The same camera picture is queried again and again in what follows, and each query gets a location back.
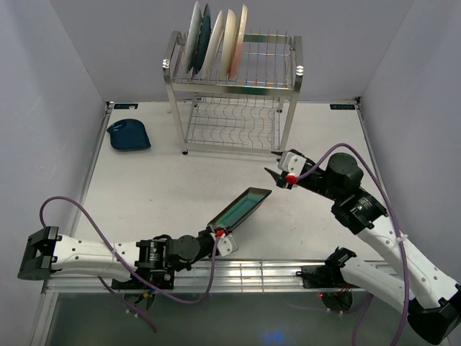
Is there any square black teal plate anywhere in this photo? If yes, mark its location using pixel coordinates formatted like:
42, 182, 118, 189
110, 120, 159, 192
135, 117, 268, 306
207, 187, 272, 234

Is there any cream and pink branch plate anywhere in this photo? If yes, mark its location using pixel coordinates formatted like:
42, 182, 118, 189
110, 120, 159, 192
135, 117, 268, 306
228, 4, 248, 80

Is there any white green red rimmed plate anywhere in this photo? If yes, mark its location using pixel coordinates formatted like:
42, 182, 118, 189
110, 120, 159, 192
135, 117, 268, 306
202, 11, 225, 79

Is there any cream bear plate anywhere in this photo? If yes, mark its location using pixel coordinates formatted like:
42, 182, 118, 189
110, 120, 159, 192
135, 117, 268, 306
218, 9, 237, 81

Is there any dark blue irregular dish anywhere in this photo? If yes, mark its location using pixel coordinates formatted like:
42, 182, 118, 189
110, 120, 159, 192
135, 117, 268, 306
106, 119, 151, 151

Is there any dark teal blossom plate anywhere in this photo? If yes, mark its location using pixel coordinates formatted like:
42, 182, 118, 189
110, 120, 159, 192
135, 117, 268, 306
193, 4, 211, 76

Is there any red and teal plate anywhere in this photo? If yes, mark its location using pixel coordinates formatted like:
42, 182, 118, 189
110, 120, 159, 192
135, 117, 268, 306
182, 1, 202, 74

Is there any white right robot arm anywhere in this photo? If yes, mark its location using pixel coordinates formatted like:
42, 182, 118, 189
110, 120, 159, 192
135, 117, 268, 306
270, 149, 460, 345

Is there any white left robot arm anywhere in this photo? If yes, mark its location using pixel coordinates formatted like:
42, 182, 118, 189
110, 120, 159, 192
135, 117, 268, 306
17, 226, 220, 288

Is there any stainless steel dish rack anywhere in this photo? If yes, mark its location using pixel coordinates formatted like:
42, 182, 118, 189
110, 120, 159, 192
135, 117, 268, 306
162, 31, 304, 155

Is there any left blue table label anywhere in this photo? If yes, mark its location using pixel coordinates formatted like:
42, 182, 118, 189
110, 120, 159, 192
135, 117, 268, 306
114, 103, 138, 110

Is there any aluminium front rail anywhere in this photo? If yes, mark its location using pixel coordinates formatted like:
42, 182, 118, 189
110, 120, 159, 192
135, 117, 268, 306
44, 260, 323, 294

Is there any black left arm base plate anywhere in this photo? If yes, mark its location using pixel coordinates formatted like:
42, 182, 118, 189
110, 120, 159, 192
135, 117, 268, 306
111, 270, 175, 290

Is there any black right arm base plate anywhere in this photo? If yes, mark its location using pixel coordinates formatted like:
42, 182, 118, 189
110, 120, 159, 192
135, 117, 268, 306
295, 265, 357, 288

